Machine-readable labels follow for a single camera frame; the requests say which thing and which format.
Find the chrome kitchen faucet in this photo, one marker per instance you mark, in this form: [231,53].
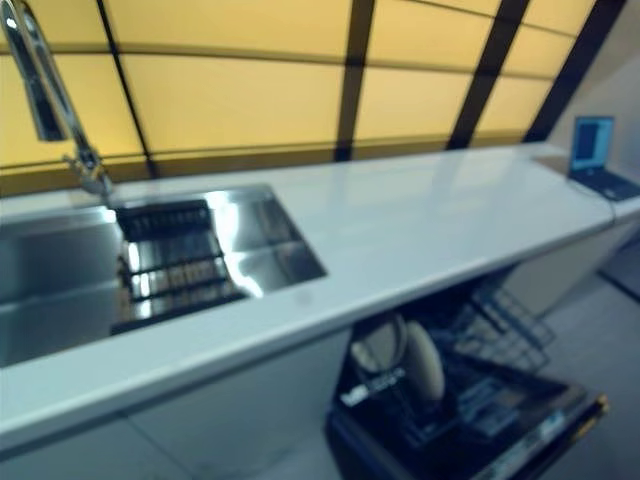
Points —
[45,95]

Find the black dish drying rack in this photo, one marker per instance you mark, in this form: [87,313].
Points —
[175,265]

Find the stainless steel sink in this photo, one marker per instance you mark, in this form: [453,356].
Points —
[280,240]

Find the dark lower dishwasher rack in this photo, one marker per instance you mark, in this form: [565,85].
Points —
[475,400]

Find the open laptop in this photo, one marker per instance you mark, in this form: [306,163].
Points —
[592,145]

